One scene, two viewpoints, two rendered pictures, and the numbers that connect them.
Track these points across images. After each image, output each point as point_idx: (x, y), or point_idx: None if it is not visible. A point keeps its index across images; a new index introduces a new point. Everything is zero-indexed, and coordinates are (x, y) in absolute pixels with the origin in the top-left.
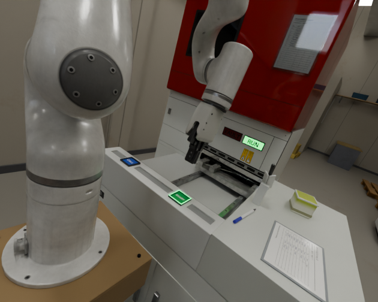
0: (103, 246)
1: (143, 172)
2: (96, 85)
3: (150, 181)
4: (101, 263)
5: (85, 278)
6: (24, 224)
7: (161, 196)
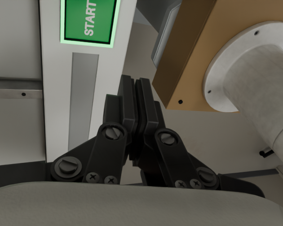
0: (248, 37)
1: (77, 138)
2: None
3: (95, 108)
4: (263, 19)
5: None
6: (237, 111)
7: (124, 56)
